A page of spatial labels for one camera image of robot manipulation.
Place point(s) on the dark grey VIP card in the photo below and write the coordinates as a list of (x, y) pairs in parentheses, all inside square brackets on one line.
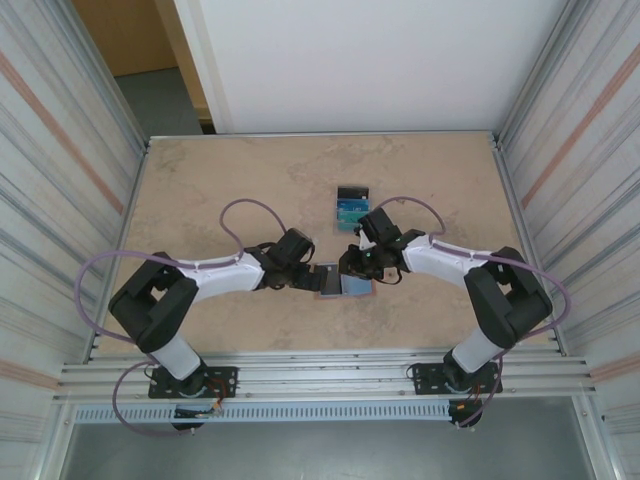
[(331, 280)]

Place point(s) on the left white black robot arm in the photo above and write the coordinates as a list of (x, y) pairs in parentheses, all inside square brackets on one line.
[(220, 280)]

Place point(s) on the teal plastic card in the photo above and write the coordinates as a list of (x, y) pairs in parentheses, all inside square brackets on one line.
[(347, 217)]

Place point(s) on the blue VIP card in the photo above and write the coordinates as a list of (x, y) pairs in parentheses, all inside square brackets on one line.
[(350, 204)]

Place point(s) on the black plastic card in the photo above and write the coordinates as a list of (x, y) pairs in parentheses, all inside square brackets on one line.
[(352, 192)]

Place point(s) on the brown wooden door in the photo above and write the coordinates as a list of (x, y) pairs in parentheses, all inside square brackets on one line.
[(188, 65)]

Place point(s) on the aluminium rail frame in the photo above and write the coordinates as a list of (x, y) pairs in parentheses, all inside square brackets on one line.
[(325, 372)]

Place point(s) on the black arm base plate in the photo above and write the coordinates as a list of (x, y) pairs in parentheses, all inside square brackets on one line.
[(225, 375), (425, 380)]

